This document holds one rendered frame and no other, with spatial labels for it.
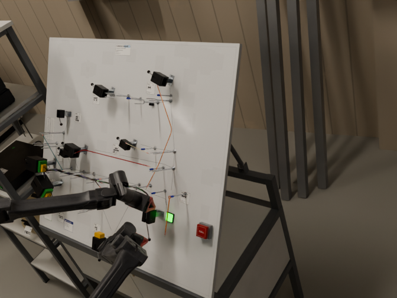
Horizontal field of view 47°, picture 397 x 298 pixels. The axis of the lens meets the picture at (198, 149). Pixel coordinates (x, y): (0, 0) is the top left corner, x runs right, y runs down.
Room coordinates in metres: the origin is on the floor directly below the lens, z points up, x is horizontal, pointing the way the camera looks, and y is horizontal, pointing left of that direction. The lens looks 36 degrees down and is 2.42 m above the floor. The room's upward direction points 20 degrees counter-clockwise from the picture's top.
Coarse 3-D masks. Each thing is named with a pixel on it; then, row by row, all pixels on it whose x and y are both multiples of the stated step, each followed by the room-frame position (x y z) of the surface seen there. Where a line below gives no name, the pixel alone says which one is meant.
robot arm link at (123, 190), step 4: (116, 184) 1.41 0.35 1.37; (120, 184) 1.41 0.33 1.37; (124, 184) 1.42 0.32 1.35; (116, 188) 1.40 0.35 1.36; (120, 188) 1.39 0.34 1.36; (124, 188) 1.39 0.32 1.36; (116, 192) 1.39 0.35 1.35; (120, 192) 1.37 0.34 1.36; (124, 192) 1.37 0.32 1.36; (128, 192) 1.37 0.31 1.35; (132, 192) 1.39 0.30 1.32; (116, 196) 1.38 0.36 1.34; (120, 196) 1.36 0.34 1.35; (124, 196) 1.36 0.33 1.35; (128, 196) 1.36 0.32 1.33; (132, 196) 1.38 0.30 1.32; (120, 200) 1.36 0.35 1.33; (124, 200) 1.36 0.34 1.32; (128, 200) 1.37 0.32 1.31
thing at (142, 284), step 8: (136, 280) 1.55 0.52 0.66; (144, 280) 1.50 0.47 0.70; (144, 288) 1.53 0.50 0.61; (152, 288) 1.47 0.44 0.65; (160, 288) 1.42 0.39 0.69; (144, 296) 1.56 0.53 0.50; (152, 296) 1.51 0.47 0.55; (160, 296) 1.45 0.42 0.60; (168, 296) 1.40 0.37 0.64; (176, 296) 1.36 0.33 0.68
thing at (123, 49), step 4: (116, 44) 2.02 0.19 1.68; (120, 44) 2.00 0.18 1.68; (124, 44) 1.98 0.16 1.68; (128, 44) 1.96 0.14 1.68; (116, 48) 2.01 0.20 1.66; (120, 48) 1.99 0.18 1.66; (124, 48) 1.97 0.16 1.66; (128, 48) 1.95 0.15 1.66; (116, 52) 2.00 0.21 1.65; (120, 52) 1.98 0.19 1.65; (124, 52) 1.97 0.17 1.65; (128, 52) 1.95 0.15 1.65
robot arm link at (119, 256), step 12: (132, 240) 1.00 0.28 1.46; (120, 252) 0.91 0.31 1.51; (132, 252) 0.91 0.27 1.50; (144, 252) 0.93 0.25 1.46; (120, 264) 0.88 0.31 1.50; (132, 264) 0.88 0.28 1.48; (108, 276) 0.86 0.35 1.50; (120, 276) 0.86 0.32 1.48; (96, 288) 0.84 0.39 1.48; (108, 288) 0.83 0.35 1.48
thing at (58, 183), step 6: (36, 180) 1.91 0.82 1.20; (42, 180) 1.90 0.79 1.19; (48, 180) 1.92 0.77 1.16; (60, 180) 1.98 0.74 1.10; (36, 186) 1.89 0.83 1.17; (42, 186) 1.86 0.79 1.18; (48, 186) 1.88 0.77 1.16; (54, 186) 1.94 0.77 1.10; (60, 186) 1.96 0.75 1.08; (36, 192) 1.88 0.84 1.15; (42, 192) 1.86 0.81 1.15
